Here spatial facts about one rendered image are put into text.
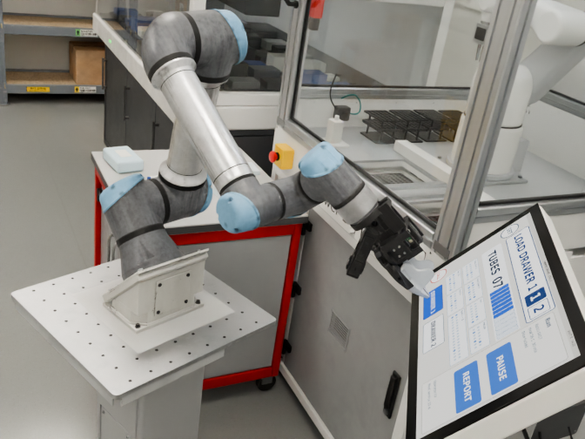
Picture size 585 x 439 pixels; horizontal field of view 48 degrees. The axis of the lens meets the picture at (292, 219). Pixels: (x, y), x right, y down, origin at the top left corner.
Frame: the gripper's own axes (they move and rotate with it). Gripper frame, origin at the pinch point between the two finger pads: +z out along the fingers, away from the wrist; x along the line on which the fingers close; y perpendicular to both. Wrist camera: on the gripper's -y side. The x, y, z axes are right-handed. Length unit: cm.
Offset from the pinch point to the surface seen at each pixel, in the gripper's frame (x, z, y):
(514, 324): -21.8, 2.6, 16.1
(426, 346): -13.9, 2.7, -0.7
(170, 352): -3, -21, -51
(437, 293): 2.2, 2.7, 1.9
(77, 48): 371, -162, -214
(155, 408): 3, -10, -71
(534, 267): -9.3, 2.6, 21.7
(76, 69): 366, -151, -225
